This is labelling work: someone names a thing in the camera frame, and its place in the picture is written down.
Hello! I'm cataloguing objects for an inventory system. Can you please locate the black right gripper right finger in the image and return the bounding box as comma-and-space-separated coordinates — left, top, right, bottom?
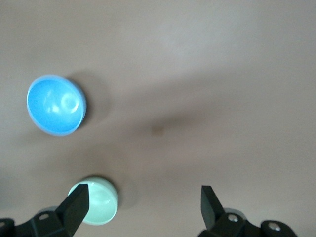
197, 185, 262, 237

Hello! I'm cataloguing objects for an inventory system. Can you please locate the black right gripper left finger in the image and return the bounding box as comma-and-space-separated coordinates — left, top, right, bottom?
14, 183, 90, 237

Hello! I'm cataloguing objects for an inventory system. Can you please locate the pale green bowl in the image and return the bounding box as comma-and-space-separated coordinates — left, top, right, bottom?
67, 175, 119, 226

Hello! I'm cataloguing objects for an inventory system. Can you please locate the blue bowl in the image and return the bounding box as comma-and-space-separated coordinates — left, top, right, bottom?
26, 75, 87, 137

